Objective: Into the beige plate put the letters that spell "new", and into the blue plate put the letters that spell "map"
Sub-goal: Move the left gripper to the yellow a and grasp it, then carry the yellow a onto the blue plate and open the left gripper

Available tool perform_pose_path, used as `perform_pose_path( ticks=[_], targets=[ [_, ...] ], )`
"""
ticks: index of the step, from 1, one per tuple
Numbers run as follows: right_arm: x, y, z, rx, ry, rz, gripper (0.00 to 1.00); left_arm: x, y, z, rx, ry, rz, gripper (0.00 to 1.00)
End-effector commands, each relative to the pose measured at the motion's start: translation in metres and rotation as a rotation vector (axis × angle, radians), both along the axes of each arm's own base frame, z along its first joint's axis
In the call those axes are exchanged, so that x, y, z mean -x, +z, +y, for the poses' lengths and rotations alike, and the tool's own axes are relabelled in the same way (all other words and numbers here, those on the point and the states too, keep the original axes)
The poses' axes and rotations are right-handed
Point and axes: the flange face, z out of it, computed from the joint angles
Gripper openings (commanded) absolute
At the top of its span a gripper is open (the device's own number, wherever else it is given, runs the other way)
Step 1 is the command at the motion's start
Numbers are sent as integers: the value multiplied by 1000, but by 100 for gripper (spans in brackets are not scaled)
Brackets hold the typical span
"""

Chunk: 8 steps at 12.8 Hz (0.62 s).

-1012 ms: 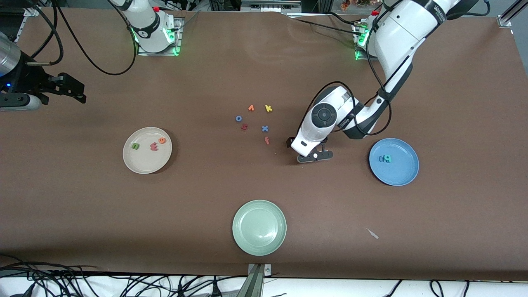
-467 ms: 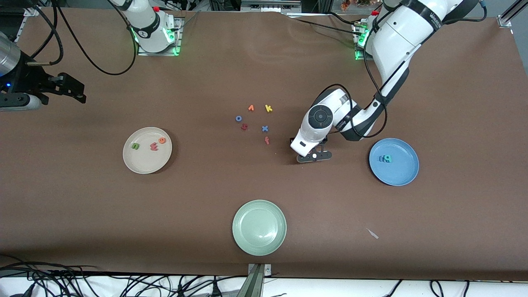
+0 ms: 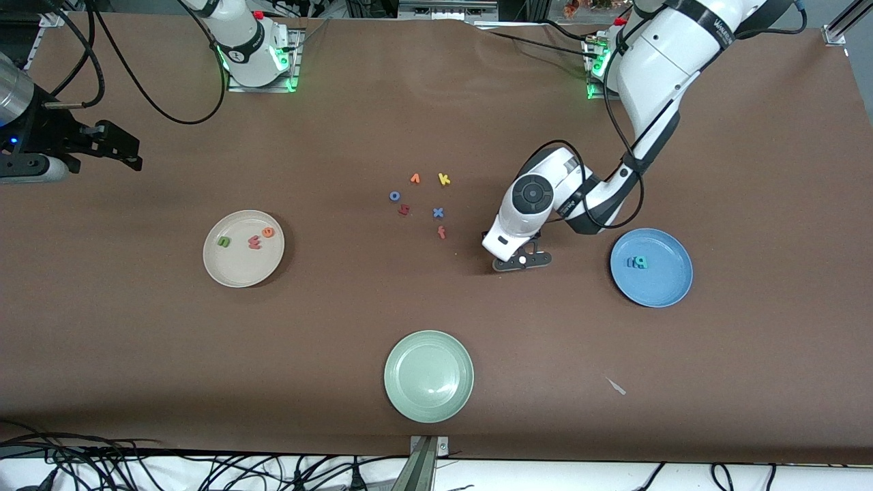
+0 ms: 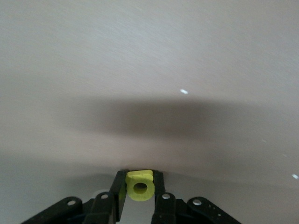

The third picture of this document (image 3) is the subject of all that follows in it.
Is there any blue plate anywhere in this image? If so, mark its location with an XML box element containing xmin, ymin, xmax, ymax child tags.
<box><xmin>610</xmin><ymin>228</ymin><xmax>694</xmax><ymax>308</ymax></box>

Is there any pale green plate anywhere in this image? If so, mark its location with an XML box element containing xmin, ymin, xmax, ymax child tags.
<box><xmin>383</xmin><ymin>330</ymin><xmax>475</xmax><ymax>423</ymax></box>

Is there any beige plate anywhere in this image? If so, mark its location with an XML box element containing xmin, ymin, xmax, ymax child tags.
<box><xmin>203</xmin><ymin>209</ymin><xmax>286</xmax><ymax>288</ymax></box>

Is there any black cable with metal plug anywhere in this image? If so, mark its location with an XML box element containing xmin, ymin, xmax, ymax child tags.
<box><xmin>41</xmin><ymin>0</ymin><xmax>108</xmax><ymax>110</ymax></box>

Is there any long looping black cable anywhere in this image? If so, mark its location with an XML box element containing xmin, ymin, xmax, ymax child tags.
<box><xmin>89</xmin><ymin>0</ymin><xmax>229</xmax><ymax>125</ymax></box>

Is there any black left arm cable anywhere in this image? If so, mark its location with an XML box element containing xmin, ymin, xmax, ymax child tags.
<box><xmin>531</xmin><ymin>27</ymin><xmax>646</xmax><ymax>229</ymax></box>

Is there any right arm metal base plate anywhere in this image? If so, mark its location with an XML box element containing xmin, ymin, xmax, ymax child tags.
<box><xmin>227</xmin><ymin>27</ymin><xmax>302</xmax><ymax>94</ymax></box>

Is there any thin black table cable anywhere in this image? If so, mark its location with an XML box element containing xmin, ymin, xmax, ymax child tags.
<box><xmin>477</xmin><ymin>20</ymin><xmax>604</xmax><ymax>61</ymax></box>

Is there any grey metal rail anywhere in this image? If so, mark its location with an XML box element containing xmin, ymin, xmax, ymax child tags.
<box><xmin>398</xmin><ymin>0</ymin><xmax>499</xmax><ymax>21</ymax></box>

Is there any aluminium camera pole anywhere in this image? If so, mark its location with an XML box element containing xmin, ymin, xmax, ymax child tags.
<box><xmin>390</xmin><ymin>435</ymin><xmax>449</xmax><ymax>491</ymax></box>

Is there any tangled black cable bundle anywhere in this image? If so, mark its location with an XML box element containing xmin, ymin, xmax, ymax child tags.
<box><xmin>0</xmin><ymin>419</ymin><xmax>410</xmax><ymax>491</ymax></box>

